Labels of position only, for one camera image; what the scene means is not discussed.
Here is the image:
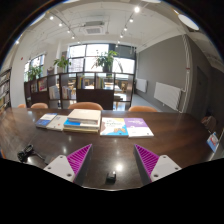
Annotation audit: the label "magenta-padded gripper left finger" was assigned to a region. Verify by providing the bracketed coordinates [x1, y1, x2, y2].
[43, 143, 94, 187]

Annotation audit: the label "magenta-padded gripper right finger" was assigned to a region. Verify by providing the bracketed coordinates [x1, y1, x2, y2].
[133, 143, 183, 186]

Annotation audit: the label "black charger block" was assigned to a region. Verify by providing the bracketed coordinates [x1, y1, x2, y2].
[105, 170, 117, 184]

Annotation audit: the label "tan book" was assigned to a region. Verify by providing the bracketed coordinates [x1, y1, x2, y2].
[63, 126, 100, 135]

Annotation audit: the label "purple and white book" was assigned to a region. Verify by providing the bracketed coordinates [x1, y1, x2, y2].
[123, 117, 155, 139]

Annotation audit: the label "blue and white book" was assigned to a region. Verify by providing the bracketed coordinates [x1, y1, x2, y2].
[63, 119, 101, 131]

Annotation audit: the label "thin white book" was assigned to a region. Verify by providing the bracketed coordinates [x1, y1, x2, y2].
[46, 114, 69, 132]

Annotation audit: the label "thick white book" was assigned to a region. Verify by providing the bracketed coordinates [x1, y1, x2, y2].
[66, 108, 102, 127]

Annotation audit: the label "colourful picture book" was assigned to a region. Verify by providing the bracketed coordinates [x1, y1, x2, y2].
[99, 116, 130, 138]

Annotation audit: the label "dark blue book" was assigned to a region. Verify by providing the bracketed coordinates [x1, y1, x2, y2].
[35, 112, 58, 129]

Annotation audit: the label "dark open shelf unit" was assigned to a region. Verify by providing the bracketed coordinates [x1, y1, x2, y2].
[23, 71, 136, 112]

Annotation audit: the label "blue and white card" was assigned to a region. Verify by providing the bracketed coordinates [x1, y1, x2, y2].
[206, 131, 220, 153]

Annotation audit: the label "green potted plant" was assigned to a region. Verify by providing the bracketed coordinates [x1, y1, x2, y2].
[28, 64, 44, 81]
[93, 49, 119, 73]
[53, 55, 72, 73]

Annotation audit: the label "side window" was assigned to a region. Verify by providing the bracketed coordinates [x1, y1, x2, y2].
[23, 54, 46, 83]

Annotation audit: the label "large window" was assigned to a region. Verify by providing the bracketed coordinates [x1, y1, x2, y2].
[68, 43, 136, 74]

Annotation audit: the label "ceiling air conditioner unit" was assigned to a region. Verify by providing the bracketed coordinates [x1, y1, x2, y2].
[82, 20, 106, 36]

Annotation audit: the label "round white ceiling lamps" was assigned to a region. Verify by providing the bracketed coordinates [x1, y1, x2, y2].
[141, 0, 200, 32]

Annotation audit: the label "ceiling spot lights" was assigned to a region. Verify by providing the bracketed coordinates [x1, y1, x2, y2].
[14, 5, 141, 44]

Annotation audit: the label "black bundled power cable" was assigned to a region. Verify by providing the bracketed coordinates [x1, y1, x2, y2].
[17, 143, 46, 163]

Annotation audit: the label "large white wall radiator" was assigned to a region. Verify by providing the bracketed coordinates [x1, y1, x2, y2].
[153, 81, 183, 111]

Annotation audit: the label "small white wall radiator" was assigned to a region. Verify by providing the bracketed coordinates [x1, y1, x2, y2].
[135, 78, 148, 94]

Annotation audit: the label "wall bookcase with books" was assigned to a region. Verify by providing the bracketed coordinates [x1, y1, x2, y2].
[0, 67, 13, 113]

